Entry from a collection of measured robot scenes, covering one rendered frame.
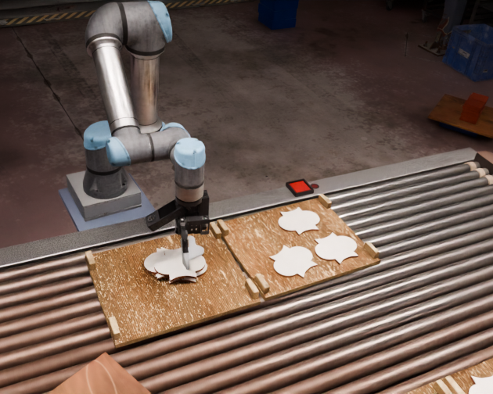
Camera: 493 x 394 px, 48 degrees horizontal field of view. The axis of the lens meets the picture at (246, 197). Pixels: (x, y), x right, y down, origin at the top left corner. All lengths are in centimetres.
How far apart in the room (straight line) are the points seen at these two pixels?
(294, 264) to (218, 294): 26
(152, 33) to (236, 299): 78
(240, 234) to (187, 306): 35
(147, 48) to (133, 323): 76
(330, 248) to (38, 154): 260
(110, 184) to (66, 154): 204
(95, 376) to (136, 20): 93
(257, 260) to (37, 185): 221
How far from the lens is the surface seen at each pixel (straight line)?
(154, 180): 363
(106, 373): 131
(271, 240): 178
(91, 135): 185
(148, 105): 179
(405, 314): 168
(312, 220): 187
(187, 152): 136
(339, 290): 168
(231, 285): 162
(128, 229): 183
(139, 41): 166
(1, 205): 356
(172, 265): 162
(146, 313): 154
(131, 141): 144
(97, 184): 192
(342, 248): 179
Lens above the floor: 209
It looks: 37 degrees down
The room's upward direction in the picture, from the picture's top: 6 degrees clockwise
